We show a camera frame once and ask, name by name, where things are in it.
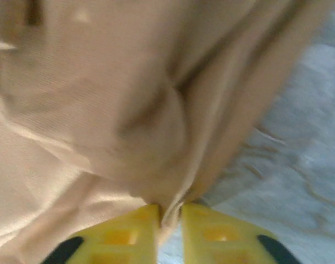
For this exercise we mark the tan t-shirt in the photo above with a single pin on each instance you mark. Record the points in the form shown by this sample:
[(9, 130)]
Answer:
[(101, 82)]

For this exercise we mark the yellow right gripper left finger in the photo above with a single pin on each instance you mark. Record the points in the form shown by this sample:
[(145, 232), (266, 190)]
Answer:
[(123, 239)]

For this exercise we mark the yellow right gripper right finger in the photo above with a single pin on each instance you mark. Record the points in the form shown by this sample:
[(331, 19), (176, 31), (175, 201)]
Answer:
[(219, 239)]

